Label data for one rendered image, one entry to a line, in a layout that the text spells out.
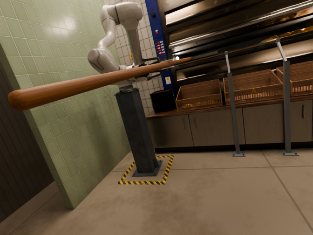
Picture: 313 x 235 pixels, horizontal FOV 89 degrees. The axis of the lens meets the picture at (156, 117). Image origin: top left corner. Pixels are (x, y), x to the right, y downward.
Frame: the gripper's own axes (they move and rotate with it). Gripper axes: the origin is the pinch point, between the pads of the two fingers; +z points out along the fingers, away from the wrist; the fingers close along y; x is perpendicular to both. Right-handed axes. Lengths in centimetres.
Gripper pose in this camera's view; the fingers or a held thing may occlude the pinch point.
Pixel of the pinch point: (166, 64)
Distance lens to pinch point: 95.9
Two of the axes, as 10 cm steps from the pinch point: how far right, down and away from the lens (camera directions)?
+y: 2.4, 9.3, 2.9
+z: 9.2, -1.1, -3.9
